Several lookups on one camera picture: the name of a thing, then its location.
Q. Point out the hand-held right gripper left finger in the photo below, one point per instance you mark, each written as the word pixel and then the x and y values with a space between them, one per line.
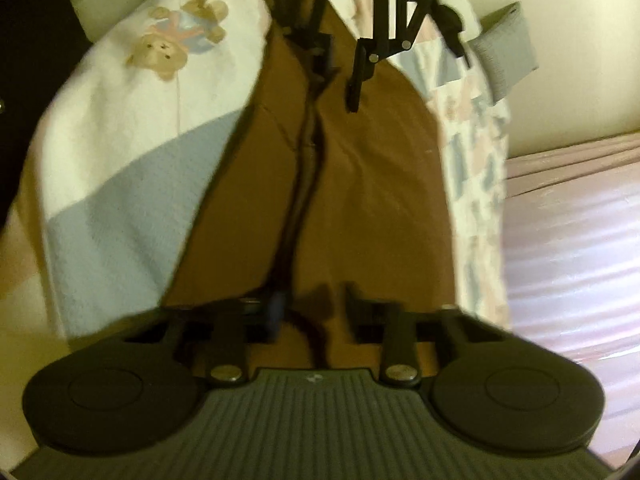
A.
pixel 274 317

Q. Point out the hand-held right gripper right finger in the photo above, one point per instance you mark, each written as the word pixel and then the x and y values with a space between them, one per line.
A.
pixel 356 312

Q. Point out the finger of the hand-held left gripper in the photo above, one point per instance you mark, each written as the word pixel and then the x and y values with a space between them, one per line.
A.
pixel 321 55
pixel 361 67

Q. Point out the brown long-sleeve shirt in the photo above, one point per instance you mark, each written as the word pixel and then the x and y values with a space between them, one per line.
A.
pixel 375 185

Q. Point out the grey pillow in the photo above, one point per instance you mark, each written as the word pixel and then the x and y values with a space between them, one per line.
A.
pixel 505 50

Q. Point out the pink striped bed sheet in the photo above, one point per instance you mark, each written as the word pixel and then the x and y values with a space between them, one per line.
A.
pixel 565 260

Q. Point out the checkered bear-print blanket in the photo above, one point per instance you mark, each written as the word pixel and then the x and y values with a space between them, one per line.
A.
pixel 125 160

